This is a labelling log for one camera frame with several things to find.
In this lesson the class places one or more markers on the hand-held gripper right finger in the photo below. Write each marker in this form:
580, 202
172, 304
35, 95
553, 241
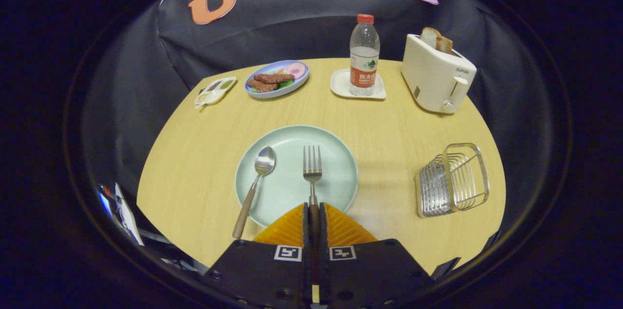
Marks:
370, 270

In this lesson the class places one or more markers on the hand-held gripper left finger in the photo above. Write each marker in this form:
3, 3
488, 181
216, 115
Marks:
263, 270

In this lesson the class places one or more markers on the pale green round plate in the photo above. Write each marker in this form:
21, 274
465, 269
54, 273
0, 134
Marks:
287, 180

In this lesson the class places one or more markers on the white slanted board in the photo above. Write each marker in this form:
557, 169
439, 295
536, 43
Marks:
127, 216

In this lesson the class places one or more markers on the lit blue screen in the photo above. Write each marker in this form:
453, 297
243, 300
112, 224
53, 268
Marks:
105, 200

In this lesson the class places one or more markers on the blue plate with food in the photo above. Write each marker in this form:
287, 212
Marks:
265, 95

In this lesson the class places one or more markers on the brown meat patty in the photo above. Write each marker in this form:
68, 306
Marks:
262, 87
272, 78

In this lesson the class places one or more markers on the white divided condiment dish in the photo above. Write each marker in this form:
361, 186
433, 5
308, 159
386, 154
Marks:
214, 92

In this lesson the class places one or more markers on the white square coaster tray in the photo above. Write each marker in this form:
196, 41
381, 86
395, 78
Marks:
340, 86

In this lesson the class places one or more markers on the green lettuce leaf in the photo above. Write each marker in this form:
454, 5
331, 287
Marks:
286, 83

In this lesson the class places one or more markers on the pink ham slice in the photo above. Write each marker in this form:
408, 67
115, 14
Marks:
295, 70

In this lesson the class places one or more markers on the cream white toaster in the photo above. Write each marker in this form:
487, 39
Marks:
433, 75

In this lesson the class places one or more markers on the clear water bottle red cap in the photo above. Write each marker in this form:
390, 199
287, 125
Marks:
364, 56

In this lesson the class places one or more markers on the bread slice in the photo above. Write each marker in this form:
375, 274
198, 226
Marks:
429, 37
445, 45

